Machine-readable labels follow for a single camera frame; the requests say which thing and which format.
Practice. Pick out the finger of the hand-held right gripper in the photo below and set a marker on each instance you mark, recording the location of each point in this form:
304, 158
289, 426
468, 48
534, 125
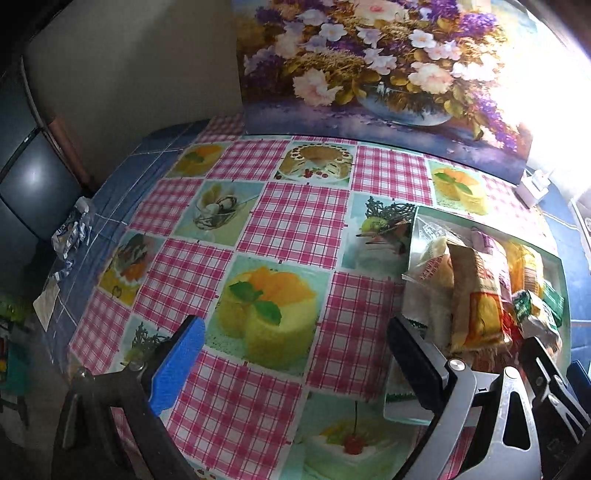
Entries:
579, 371
547, 374

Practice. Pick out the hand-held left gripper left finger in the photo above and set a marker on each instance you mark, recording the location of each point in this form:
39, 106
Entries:
178, 364

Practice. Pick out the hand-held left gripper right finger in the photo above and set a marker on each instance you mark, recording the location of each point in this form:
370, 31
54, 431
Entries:
415, 364

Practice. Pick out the cream pastry snack packet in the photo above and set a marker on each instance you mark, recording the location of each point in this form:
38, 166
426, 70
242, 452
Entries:
425, 304

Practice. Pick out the red snack packet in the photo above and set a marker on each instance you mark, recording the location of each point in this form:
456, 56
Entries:
509, 323

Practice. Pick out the green and white cookie packet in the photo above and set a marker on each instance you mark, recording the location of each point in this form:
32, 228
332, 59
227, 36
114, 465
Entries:
526, 307

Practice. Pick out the green snack packet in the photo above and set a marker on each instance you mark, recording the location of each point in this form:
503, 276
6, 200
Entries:
554, 300

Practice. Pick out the orange and white snack packet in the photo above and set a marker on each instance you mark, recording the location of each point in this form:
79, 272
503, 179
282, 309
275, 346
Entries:
480, 314

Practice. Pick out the green-rimmed cardboard tray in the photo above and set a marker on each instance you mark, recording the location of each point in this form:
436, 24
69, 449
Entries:
549, 265

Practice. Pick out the yellow bread packet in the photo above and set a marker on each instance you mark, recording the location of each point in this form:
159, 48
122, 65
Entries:
524, 267

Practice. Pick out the clear white bun packet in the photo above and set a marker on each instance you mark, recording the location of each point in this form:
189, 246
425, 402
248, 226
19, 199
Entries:
429, 240

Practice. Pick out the purple snack packet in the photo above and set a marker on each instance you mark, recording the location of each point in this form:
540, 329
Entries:
484, 240

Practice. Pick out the cream paper slip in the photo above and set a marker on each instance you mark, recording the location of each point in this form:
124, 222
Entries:
46, 302

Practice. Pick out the teal box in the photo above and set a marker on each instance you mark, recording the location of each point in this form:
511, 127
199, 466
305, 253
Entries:
11, 369

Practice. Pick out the crumpled foil wrapper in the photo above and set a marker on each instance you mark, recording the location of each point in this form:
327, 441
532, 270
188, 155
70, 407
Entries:
71, 228

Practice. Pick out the white power strip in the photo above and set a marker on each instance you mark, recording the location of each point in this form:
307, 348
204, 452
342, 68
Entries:
528, 194

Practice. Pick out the pink checkered cake-print tablecloth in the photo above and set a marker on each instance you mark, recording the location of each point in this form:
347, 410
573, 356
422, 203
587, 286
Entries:
295, 217

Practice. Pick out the white plug adapter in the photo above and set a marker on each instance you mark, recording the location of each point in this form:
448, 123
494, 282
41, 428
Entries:
539, 177

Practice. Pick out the dark monitor screen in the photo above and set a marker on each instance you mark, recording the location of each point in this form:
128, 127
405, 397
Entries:
32, 184

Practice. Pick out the brown wooden board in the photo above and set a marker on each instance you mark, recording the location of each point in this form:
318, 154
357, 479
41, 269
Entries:
69, 147

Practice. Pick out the floral painting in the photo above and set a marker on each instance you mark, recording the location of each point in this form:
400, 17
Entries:
369, 69

